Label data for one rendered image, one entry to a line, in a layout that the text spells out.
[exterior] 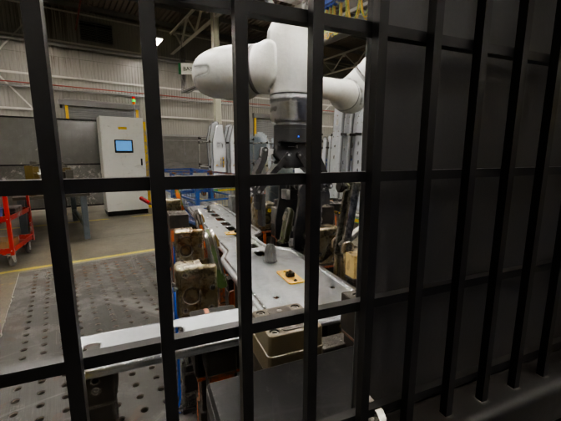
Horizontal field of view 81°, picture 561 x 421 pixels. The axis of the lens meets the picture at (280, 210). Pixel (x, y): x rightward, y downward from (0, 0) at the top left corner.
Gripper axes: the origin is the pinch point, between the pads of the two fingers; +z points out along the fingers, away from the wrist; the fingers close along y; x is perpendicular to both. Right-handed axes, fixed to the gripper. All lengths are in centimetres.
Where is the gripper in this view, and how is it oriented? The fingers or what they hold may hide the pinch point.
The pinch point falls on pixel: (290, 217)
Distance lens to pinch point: 74.1
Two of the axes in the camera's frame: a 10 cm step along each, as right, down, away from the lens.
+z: 0.0, 9.9, 1.7
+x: 3.8, 1.6, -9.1
